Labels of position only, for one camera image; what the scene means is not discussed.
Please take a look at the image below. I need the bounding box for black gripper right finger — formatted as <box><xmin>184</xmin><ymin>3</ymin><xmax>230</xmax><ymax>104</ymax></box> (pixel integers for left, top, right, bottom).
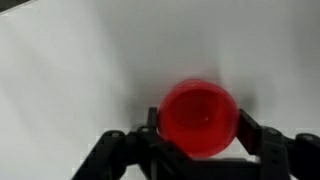
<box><xmin>235</xmin><ymin>108</ymin><xmax>320</xmax><ymax>180</ymax></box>

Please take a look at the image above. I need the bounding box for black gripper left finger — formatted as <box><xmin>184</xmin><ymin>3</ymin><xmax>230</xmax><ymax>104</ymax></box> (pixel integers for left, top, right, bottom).
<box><xmin>70</xmin><ymin>106</ymin><xmax>198</xmax><ymax>180</ymax></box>

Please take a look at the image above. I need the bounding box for red plastic bowl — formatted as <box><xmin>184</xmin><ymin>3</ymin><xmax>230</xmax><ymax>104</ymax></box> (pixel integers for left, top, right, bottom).
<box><xmin>156</xmin><ymin>78</ymin><xmax>241</xmax><ymax>159</ymax></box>

